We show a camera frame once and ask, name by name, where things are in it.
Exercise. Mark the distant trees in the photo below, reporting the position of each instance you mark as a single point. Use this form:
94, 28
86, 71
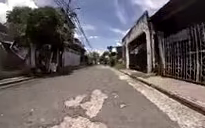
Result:
105, 57

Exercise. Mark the building with arched front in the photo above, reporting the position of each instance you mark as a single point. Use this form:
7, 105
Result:
140, 30

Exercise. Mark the grey concrete road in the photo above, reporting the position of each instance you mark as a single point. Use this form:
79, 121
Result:
56, 100

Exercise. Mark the group of trees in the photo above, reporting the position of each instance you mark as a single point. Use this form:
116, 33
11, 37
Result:
45, 26

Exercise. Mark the concrete pavement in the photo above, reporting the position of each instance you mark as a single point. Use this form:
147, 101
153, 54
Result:
6, 81
186, 90

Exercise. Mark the building with metal grille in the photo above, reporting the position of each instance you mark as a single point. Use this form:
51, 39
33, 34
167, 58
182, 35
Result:
190, 50

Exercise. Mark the dark low building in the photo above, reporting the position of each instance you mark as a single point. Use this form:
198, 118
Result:
3, 60

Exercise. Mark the grey wall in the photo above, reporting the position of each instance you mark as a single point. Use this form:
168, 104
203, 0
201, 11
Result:
71, 57

